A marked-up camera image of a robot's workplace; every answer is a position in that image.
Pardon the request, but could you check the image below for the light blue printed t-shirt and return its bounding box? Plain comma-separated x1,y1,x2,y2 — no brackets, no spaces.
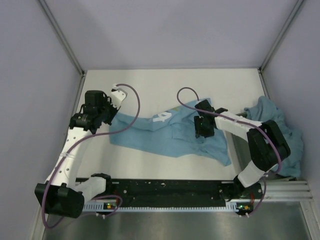
109,100,232,166

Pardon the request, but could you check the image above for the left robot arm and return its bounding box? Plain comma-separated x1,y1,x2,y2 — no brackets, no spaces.
34,87,127,219

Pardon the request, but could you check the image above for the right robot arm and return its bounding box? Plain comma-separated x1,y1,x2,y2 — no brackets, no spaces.
194,100,291,200

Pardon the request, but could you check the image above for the light blue plain t-shirt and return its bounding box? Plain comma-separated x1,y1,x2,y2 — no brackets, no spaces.
244,96,304,178

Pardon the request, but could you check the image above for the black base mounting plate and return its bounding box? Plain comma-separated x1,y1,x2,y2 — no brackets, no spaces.
84,177,265,207

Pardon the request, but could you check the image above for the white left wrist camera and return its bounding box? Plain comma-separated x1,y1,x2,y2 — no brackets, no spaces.
109,84,128,110

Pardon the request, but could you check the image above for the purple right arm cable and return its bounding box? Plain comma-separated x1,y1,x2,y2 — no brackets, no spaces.
176,86,284,218

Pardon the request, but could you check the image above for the aluminium frame post left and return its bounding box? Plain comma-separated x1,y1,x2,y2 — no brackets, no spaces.
37,0,87,77

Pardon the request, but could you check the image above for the aluminium frame post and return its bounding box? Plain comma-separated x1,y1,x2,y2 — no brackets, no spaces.
37,0,87,77
258,0,307,72

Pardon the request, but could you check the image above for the light blue cable duct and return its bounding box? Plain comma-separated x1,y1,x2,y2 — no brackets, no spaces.
82,201,251,213

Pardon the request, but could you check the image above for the aluminium frame post right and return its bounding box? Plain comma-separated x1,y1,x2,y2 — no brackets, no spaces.
258,0,307,72

